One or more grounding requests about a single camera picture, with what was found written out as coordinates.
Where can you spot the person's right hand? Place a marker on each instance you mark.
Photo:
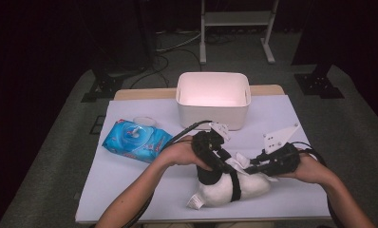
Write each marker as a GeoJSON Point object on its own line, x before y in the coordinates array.
{"type": "Point", "coordinates": [313, 171]}

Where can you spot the white wet wipe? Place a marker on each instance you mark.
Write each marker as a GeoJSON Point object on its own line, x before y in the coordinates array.
{"type": "Point", "coordinates": [241, 161]}

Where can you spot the white plastic storage box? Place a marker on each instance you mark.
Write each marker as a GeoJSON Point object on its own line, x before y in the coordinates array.
{"type": "Point", "coordinates": [212, 95]}

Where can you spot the person's left hand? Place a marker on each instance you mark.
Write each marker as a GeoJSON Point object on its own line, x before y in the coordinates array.
{"type": "Point", "coordinates": [182, 153]}

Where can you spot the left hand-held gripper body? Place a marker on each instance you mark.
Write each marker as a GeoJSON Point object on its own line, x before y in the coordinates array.
{"type": "Point", "coordinates": [204, 145]}

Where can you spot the black floor bracket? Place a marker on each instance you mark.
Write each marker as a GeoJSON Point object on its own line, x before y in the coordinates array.
{"type": "Point", "coordinates": [93, 126]}

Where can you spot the white metal stand frame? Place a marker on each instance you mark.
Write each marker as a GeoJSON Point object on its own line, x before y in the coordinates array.
{"type": "Point", "coordinates": [237, 18]}

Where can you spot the blue wet wipes packet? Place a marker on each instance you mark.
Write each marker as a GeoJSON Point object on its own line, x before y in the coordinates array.
{"type": "Point", "coordinates": [130, 141]}

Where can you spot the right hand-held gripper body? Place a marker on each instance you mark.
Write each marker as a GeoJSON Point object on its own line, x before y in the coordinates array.
{"type": "Point", "coordinates": [285, 161]}

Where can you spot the panda plush toy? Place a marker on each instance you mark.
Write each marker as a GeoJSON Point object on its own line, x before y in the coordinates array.
{"type": "Point", "coordinates": [250, 188]}

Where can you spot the white table sheet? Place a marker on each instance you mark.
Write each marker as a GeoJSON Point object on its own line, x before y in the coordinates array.
{"type": "Point", "coordinates": [272, 205]}

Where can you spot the black stand base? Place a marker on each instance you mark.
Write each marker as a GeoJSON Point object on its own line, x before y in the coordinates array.
{"type": "Point", "coordinates": [104, 87]}
{"type": "Point", "coordinates": [318, 85]}

